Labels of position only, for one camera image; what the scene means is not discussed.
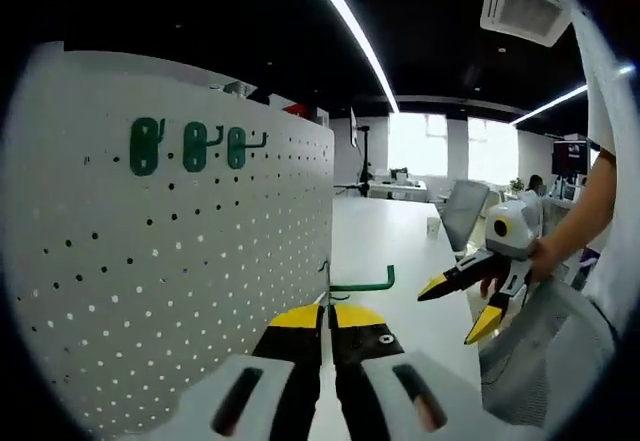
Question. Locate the black tripod stand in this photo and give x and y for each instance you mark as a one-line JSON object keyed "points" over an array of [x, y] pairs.
{"points": [[365, 161]]}

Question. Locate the white perforated mounting plate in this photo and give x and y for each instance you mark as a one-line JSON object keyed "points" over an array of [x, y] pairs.
{"points": [[175, 286]]}

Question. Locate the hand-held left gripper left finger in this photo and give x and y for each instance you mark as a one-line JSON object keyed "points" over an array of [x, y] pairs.
{"points": [[225, 401]]}

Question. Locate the green hook assembly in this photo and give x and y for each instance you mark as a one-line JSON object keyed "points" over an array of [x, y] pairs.
{"points": [[144, 147], [195, 147], [237, 148], [360, 287]]}

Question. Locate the grey mesh office chair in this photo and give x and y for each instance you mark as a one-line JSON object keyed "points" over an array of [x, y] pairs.
{"points": [[550, 341]]}

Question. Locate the white office desk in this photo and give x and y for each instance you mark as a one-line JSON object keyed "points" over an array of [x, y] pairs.
{"points": [[400, 191]]}

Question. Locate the potted plant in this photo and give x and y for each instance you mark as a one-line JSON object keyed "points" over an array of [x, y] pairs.
{"points": [[517, 186]]}

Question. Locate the white partition panel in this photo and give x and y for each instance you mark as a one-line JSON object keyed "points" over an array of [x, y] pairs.
{"points": [[50, 50]]}

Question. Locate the red box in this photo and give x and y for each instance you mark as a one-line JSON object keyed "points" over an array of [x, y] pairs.
{"points": [[296, 110]]}

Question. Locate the dark monitor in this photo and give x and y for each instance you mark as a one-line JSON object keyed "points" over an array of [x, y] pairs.
{"points": [[570, 157]]}

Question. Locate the paper cup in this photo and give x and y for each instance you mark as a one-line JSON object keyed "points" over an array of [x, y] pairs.
{"points": [[433, 226]]}

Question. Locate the white storage shelf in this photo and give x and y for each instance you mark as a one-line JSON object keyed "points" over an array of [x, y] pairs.
{"points": [[230, 88]]}

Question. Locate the linear ceiling light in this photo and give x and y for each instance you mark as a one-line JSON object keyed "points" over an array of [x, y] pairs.
{"points": [[550, 105], [350, 16]]}

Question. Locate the person's right hand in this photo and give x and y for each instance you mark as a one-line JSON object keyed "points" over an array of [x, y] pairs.
{"points": [[545, 258]]}

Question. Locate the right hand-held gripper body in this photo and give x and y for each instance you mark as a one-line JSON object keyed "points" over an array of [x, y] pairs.
{"points": [[520, 231]]}

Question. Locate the ceiling air conditioner unit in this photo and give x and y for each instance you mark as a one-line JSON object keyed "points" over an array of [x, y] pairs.
{"points": [[525, 6]]}

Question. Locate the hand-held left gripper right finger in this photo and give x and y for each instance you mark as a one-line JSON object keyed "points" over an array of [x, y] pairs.
{"points": [[440, 401]]}

